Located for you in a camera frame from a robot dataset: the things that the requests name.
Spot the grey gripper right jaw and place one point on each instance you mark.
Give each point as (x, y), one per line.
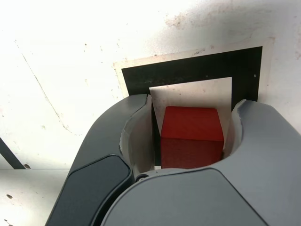
(200, 202)

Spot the black tape strip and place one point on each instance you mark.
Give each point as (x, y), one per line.
(9, 153)

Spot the red cube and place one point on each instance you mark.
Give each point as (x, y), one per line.
(191, 136)

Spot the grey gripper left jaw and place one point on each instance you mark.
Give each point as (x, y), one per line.
(98, 150)

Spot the black tape square outline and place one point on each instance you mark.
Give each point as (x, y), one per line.
(188, 70)

